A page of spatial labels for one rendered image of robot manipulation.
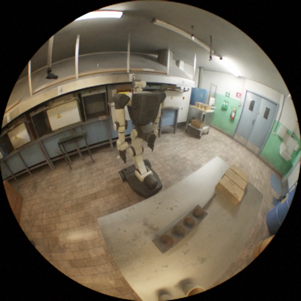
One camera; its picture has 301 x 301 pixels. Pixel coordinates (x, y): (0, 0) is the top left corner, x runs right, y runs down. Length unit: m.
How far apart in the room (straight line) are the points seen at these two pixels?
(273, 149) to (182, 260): 4.34
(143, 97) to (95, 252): 1.79
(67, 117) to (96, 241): 1.98
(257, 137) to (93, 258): 5.14
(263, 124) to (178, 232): 4.23
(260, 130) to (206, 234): 4.09
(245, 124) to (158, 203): 4.21
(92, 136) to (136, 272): 2.27
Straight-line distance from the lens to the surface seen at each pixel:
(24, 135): 2.57
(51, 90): 1.91
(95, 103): 2.70
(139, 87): 1.04
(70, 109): 2.01
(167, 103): 2.58
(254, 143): 4.53
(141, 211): 0.63
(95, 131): 2.31
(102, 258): 1.56
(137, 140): 1.23
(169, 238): 0.57
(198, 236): 0.66
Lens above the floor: 1.44
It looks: 36 degrees down
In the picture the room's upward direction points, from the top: 2 degrees clockwise
